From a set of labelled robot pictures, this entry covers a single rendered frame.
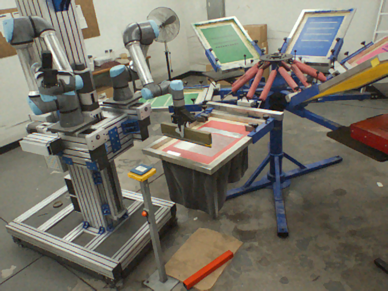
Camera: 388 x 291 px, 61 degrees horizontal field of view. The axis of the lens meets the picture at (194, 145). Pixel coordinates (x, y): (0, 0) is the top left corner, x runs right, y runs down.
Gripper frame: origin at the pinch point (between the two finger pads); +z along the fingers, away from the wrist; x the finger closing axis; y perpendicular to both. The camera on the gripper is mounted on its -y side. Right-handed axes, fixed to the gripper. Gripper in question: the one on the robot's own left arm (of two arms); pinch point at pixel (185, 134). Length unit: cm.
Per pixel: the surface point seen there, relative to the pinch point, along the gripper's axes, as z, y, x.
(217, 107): 7, 22, -68
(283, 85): 3, -8, -128
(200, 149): 13.8, -4.1, -8.2
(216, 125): 14, 10, -48
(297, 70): -13, -22, -123
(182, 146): 13.9, 9.6, -6.2
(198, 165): 10.3, -20.4, 14.3
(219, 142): 13.8, -10.1, -22.9
